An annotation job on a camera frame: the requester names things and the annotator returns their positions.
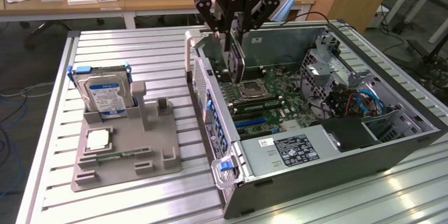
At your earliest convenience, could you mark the green graphics card black fan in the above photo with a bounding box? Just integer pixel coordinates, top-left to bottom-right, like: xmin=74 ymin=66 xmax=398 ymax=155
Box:
xmin=223 ymin=11 xmax=254 ymax=85

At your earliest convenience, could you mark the metal CPU socket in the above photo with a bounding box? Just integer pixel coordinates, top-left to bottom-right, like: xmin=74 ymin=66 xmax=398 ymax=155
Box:
xmin=236 ymin=80 xmax=270 ymax=99

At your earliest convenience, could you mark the green Dell motherboard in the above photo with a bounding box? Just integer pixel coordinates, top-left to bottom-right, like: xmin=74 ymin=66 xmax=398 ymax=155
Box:
xmin=210 ymin=63 xmax=328 ymax=138

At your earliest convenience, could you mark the RAM stick with white label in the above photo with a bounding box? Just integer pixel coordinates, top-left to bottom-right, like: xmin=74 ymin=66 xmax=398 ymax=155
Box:
xmin=236 ymin=99 xmax=284 ymax=110

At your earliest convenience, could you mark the blue expansion slot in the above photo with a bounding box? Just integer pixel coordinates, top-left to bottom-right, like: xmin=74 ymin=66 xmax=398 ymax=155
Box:
xmin=234 ymin=115 xmax=267 ymax=128

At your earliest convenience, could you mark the silver finned chipset heatsink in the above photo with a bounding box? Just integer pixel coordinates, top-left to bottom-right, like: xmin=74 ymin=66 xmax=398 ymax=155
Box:
xmin=282 ymin=120 xmax=303 ymax=131

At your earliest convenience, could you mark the hard disk in blue caddy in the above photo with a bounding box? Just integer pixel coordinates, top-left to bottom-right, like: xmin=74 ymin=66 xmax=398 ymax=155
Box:
xmin=66 ymin=63 xmax=136 ymax=120

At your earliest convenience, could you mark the grey power supply unit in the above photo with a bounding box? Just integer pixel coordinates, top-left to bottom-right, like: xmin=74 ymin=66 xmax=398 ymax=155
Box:
xmin=240 ymin=125 xmax=343 ymax=178

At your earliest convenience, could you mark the metal disk bay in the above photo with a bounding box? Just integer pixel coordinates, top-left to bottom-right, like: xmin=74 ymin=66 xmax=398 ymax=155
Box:
xmin=360 ymin=104 xmax=440 ymax=145

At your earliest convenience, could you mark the silver CPU chip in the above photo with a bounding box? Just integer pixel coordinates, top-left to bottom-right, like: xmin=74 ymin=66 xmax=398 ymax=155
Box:
xmin=87 ymin=131 xmax=112 ymax=150

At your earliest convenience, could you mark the blue case release tab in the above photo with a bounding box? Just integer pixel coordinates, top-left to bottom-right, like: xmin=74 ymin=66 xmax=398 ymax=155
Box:
xmin=216 ymin=162 xmax=234 ymax=174

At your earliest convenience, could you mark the green bare RAM stick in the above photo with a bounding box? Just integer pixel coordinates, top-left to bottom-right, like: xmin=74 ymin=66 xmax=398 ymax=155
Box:
xmin=96 ymin=149 xmax=148 ymax=161

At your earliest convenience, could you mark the grey parts rack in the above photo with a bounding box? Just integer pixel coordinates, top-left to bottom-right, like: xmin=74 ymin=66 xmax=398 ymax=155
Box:
xmin=72 ymin=81 xmax=186 ymax=193

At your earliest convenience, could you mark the open grey PC case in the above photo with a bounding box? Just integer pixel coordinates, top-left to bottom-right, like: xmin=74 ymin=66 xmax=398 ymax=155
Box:
xmin=184 ymin=22 xmax=448 ymax=221

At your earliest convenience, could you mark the black cable behind case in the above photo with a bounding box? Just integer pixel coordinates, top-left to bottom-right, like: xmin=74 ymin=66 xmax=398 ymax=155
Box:
xmin=279 ymin=11 xmax=354 ymax=28

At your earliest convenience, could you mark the thin red wire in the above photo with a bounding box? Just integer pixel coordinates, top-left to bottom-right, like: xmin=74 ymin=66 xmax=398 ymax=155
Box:
xmin=344 ymin=95 xmax=363 ymax=116

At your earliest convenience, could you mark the white desk frame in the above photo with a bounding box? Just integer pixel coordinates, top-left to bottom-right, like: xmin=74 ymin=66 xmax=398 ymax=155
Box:
xmin=384 ymin=0 xmax=448 ymax=44

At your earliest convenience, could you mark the blue SATA wire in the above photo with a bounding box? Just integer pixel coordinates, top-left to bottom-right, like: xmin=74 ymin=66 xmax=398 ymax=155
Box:
xmin=355 ymin=90 xmax=386 ymax=116

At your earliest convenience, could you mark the blue floor cable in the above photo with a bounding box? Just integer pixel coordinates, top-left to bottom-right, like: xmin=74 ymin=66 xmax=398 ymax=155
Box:
xmin=0 ymin=98 xmax=30 ymax=198

